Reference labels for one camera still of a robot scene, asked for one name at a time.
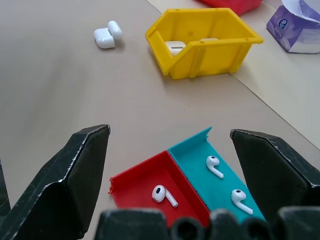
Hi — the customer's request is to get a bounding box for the red shallow tray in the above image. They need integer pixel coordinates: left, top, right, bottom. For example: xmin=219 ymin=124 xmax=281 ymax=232
xmin=108 ymin=150 xmax=211 ymax=228

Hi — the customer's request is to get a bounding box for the teal shallow tray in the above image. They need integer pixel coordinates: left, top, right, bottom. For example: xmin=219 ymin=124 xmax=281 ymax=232
xmin=167 ymin=126 xmax=266 ymax=224

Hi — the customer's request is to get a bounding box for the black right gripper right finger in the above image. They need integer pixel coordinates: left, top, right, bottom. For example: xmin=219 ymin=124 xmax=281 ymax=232
xmin=229 ymin=128 xmax=320 ymax=223

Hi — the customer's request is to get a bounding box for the red plastic bin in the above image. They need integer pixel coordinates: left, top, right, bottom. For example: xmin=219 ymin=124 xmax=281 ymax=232
xmin=197 ymin=0 xmax=264 ymax=17

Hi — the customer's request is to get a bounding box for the yellow plastic bin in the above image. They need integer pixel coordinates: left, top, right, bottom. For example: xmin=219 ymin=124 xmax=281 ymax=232
xmin=145 ymin=7 xmax=265 ymax=80

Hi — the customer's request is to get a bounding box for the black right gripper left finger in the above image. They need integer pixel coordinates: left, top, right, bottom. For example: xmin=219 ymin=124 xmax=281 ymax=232
xmin=0 ymin=124 xmax=112 ymax=240

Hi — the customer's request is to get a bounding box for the earbud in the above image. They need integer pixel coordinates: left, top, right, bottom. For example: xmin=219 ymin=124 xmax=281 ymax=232
xmin=205 ymin=155 xmax=225 ymax=179
xmin=151 ymin=184 xmax=179 ymax=208
xmin=230 ymin=189 xmax=254 ymax=215

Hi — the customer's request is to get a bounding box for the white earbud charging case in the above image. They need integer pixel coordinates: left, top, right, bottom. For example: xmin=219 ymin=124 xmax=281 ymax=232
xmin=93 ymin=20 xmax=124 ymax=50

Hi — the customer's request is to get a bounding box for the purple tissue pack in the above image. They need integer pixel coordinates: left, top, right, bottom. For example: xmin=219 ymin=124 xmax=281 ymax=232
xmin=265 ymin=0 xmax=320 ymax=54

